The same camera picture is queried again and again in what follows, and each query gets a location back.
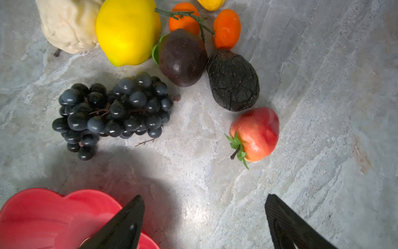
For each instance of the dark purple plum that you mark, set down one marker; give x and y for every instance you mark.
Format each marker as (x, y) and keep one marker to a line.
(181, 56)

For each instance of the small yellow citrus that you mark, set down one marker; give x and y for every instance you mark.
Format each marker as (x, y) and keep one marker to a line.
(211, 5)

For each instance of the yellow lemon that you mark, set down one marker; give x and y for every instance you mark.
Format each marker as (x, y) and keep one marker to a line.
(127, 30)

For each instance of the dark avocado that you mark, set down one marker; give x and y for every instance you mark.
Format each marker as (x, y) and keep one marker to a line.
(233, 81)

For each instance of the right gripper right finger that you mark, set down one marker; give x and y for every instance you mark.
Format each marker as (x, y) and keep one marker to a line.
(288, 230)

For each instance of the black grape bunch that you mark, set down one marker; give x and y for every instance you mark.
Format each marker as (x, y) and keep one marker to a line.
(136, 105)

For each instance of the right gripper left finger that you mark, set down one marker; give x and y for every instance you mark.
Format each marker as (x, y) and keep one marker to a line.
(123, 231)

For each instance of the red flower-shaped bowl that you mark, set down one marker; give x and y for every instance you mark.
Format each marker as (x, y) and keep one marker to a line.
(42, 219)

